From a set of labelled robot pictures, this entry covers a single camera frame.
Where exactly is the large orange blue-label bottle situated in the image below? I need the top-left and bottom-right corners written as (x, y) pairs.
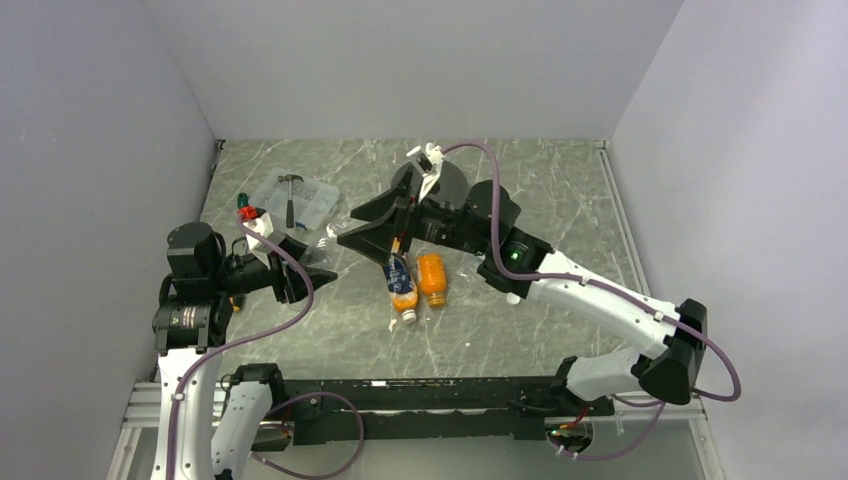
top-left (383, 254), bottom-right (419, 323)

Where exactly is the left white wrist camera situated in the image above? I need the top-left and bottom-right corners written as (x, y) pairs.
top-left (238, 206), bottom-right (286, 268)

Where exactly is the white-label water bottle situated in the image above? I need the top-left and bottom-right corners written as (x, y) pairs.
top-left (457, 254), bottom-right (486, 284)

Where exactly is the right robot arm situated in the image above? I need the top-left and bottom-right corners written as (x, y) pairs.
top-left (338, 173), bottom-right (706, 415)

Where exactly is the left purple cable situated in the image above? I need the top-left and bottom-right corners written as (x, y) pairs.
top-left (165, 211), bottom-right (365, 480)

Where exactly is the clear plastic tray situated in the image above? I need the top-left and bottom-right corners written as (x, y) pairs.
top-left (249, 167), bottom-right (340, 230)

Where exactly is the green handled screwdriver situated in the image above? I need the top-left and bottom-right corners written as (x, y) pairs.
top-left (237, 192), bottom-right (250, 210)

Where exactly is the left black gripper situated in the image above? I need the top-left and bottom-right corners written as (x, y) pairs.
top-left (209, 233), bottom-right (336, 302)

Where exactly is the clear plastic bottle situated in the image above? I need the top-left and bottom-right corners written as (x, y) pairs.
top-left (300, 218), bottom-right (355, 272)

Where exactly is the aluminium rail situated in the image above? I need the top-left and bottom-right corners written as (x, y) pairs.
top-left (123, 377), bottom-right (708, 428)

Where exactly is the dark grey perforated spool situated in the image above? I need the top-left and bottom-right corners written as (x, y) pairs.
top-left (390, 160), bottom-right (470, 207)

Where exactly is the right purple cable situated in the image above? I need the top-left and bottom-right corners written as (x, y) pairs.
top-left (440, 140), bottom-right (742, 463)

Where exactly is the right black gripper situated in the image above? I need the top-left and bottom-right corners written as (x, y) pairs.
top-left (337, 167), bottom-right (490, 266)

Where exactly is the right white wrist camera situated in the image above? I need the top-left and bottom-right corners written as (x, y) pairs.
top-left (406, 143), bottom-right (444, 202)

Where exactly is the small hammer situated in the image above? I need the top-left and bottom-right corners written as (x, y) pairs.
top-left (277, 174), bottom-right (304, 229)

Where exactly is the purple cable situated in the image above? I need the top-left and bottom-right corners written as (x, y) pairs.
top-left (440, 140), bottom-right (742, 463)
top-left (165, 211), bottom-right (365, 480)

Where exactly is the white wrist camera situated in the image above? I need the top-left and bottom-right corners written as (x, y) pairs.
top-left (238, 206), bottom-right (286, 268)
top-left (406, 143), bottom-right (444, 202)

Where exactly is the small orange juice bottle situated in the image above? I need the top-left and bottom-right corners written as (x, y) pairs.
top-left (417, 253), bottom-right (447, 308)

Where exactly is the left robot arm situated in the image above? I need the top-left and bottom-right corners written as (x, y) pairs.
top-left (151, 215), bottom-right (337, 479)

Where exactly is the black base frame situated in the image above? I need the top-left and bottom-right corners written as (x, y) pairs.
top-left (220, 362), bottom-right (615, 447)

